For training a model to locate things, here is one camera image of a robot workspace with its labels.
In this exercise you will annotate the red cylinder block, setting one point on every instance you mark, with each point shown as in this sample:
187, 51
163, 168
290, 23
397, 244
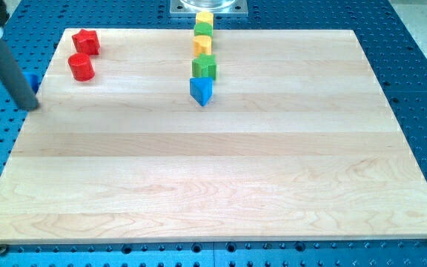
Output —
81, 67

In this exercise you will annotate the green pentagon block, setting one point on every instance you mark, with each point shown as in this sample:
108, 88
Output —
203, 29

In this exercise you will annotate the wooden board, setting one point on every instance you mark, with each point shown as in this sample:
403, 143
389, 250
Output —
298, 142

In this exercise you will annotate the red star block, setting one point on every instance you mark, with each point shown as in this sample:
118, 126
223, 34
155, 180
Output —
87, 42

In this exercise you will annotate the blue block behind rod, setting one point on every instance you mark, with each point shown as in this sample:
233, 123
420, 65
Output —
32, 80

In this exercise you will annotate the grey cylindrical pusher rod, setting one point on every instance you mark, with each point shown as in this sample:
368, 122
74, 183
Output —
14, 80

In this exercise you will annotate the yellow heart block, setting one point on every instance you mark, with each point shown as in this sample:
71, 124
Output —
202, 44

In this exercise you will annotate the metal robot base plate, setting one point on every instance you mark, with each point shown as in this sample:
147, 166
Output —
187, 8

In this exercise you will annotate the blue perforated base table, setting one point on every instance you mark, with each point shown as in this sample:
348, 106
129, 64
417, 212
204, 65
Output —
394, 37

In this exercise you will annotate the blue triangle block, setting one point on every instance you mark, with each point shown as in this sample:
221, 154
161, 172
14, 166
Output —
201, 89

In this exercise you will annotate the yellow hexagon block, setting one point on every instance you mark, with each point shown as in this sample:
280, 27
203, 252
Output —
205, 17

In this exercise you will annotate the green star block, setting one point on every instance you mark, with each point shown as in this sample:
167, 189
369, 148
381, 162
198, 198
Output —
204, 66

